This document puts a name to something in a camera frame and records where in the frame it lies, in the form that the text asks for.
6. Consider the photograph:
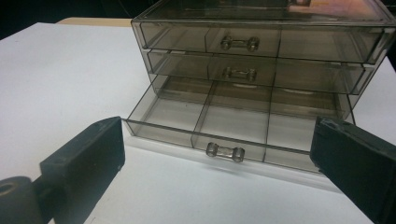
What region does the smoky transparent plastic drawer cabinet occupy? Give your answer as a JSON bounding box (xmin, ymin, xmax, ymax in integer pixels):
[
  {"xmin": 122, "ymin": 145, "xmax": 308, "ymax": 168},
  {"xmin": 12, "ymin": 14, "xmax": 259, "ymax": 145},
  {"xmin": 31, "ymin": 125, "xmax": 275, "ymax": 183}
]
[{"xmin": 130, "ymin": 0, "xmax": 396, "ymax": 125}]

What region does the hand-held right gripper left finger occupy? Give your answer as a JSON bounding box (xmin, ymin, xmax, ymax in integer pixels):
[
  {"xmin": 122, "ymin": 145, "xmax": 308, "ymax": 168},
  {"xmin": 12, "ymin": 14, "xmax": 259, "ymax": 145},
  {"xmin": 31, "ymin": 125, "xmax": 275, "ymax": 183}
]
[{"xmin": 39, "ymin": 116, "xmax": 126, "ymax": 224}]

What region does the transparent plastic drawer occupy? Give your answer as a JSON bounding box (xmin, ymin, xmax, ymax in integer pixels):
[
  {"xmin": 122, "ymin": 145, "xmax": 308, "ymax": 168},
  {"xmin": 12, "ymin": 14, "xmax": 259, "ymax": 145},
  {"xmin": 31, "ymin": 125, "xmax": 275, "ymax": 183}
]
[{"xmin": 123, "ymin": 74, "xmax": 356, "ymax": 174}]

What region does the closed transparent drawer, short handle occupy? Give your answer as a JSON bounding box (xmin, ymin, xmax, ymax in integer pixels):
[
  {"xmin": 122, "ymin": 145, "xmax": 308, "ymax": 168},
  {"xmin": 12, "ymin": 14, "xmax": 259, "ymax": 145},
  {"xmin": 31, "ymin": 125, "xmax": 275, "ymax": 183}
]
[{"xmin": 141, "ymin": 49, "xmax": 375, "ymax": 95}]

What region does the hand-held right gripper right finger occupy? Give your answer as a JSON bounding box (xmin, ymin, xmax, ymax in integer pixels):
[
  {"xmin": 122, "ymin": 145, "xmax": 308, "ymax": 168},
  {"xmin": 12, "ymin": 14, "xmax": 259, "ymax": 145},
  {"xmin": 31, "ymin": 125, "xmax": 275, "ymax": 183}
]
[{"xmin": 309, "ymin": 116, "xmax": 396, "ymax": 224}]

